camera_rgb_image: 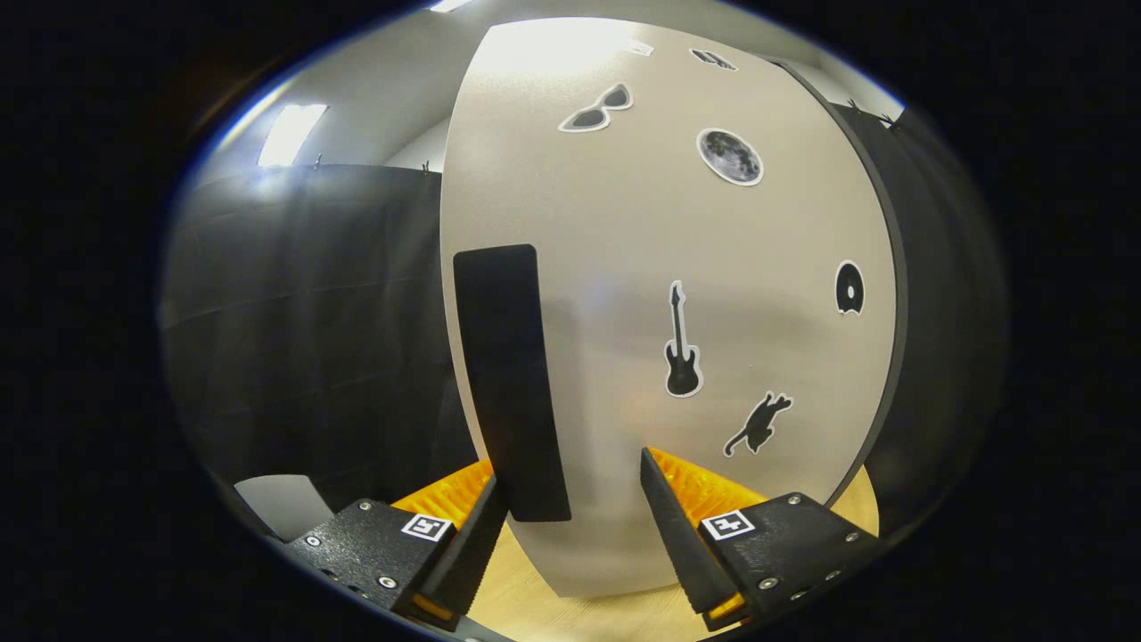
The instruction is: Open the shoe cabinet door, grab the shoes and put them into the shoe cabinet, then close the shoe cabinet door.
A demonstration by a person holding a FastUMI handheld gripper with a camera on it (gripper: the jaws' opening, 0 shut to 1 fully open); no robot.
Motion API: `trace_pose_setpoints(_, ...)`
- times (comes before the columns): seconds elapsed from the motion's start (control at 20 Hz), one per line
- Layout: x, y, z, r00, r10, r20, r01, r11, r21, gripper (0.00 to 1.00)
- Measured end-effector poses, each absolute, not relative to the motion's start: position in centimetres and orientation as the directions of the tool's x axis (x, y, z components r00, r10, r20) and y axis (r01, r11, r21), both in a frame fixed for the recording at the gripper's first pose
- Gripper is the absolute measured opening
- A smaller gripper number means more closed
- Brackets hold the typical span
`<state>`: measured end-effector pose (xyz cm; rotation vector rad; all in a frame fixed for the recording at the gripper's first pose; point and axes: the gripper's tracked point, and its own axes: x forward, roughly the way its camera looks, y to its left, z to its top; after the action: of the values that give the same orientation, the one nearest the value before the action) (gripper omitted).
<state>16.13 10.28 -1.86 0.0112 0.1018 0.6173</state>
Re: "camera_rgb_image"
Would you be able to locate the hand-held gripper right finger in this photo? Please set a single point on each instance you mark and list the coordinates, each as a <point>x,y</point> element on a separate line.
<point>682,544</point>

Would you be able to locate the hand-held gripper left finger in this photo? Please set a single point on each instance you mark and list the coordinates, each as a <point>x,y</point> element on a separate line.
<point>463,562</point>

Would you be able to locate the beige shoe cabinet door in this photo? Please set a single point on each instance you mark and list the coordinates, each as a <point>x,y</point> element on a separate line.
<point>624,223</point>

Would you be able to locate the black backdrop cloth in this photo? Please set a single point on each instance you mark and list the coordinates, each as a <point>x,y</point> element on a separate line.
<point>312,312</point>

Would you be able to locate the ceiling light panel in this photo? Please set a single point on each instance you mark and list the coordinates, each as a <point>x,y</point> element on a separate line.
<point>290,134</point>
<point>448,4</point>

